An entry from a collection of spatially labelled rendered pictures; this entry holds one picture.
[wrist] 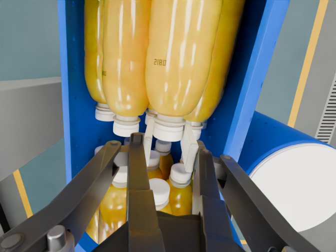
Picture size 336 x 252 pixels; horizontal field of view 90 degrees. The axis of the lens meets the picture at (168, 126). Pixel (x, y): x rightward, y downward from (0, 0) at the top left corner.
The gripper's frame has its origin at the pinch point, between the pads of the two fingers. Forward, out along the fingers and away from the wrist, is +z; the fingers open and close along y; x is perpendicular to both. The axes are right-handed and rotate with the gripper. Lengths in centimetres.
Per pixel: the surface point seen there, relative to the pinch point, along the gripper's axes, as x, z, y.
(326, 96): 7, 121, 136
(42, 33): 18, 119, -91
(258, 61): 9.7, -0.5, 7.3
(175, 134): 0.6, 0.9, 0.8
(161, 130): 0.8, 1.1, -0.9
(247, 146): -9.1, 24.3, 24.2
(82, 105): -0.6, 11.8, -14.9
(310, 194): -16.7, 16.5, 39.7
